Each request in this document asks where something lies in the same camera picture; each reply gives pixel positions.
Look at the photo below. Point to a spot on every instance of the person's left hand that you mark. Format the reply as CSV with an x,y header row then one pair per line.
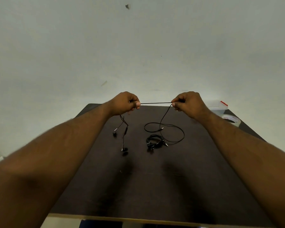
x,y
122,103

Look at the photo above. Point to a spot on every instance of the person's right hand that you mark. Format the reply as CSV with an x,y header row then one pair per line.
x,y
192,104

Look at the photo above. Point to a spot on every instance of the clear tape roll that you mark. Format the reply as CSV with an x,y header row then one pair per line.
x,y
235,121

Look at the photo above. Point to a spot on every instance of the clear plastic box red latches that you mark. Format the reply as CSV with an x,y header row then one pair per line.
x,y
219,108

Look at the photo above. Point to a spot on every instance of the person's right forearm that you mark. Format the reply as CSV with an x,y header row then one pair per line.
x,y
251,163

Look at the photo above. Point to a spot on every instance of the dark blue trousers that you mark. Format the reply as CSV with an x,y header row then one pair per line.
x,y
102,224

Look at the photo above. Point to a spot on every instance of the person's left forearm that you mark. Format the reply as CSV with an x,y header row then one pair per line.
x,y
47,163

